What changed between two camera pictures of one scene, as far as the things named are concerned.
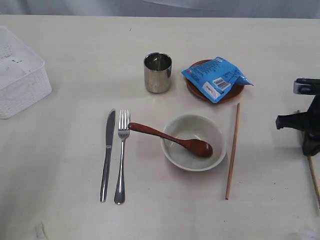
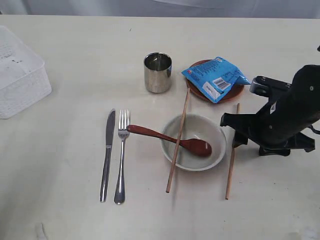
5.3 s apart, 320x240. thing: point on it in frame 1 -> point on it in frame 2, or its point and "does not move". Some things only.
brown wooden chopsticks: x=235 y=141 does not move
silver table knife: x=111 y=129 does not move
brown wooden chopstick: x=313 y=176 -> x=178 y=144
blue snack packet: x=216 y=78 does not move
